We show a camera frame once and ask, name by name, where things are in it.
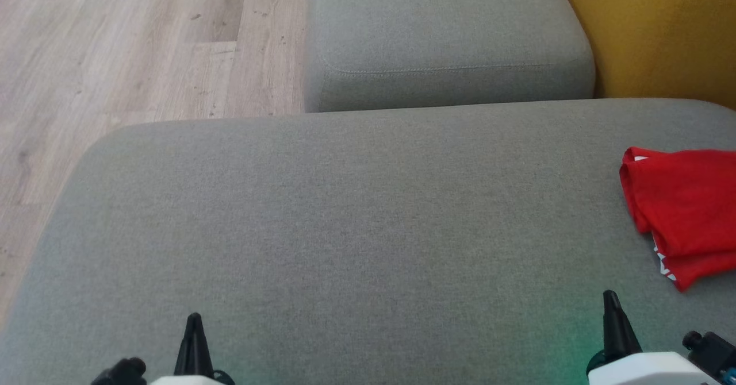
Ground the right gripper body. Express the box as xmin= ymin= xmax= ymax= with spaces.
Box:
xmin=586 ymin=351 xmax=716 ymax=385

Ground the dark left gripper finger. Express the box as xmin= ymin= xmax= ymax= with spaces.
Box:
xmin=194 ymin=313 xmax=214 ymax=376
xmin=174 ymin=313 xmax=195 ymax=376

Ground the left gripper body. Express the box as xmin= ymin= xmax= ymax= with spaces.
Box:
xmin=151 ymin=375 xmax=225 ymax=385

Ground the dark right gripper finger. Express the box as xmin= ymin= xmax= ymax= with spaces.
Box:
xmin=610 ymin=290 xmax=643 ymax=357
xmin=602 ymin=290 xmax=624 ymax=358

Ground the red jersey with white stripes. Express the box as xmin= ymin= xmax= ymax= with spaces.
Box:
xmin=619 ymin=147 xmax=736 ymax=259

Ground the yellow sofa backrest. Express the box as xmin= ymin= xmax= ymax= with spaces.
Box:
xmin=553 ymin=0 xmax=736 ymax=110

